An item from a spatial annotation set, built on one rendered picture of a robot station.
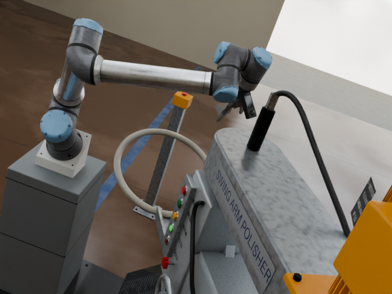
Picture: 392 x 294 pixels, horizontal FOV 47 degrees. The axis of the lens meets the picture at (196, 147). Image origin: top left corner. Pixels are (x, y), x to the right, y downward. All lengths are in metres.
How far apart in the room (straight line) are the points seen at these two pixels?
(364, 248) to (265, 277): 0.36
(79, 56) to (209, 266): 0.91
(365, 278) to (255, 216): 0.43
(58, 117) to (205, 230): 1.18
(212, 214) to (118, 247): 2.19
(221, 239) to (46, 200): 1.31
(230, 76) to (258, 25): 6.36
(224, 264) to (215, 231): 0.10
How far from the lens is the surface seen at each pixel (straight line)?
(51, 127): 2.25
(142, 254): 3.41
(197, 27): 8.16
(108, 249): 3.37
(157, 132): 2.19
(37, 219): 2.55
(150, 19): 8.34
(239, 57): 1.75
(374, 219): 0.63
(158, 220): 1.87
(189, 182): 1.39
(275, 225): 1.00
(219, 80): 1.67
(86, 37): 1.80
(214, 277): 1.27
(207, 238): 1.33
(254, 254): 1.01
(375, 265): 0.63
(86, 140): 2.49
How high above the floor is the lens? 2.21
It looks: 26 degrees down
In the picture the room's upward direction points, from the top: 19 degrees clockwise
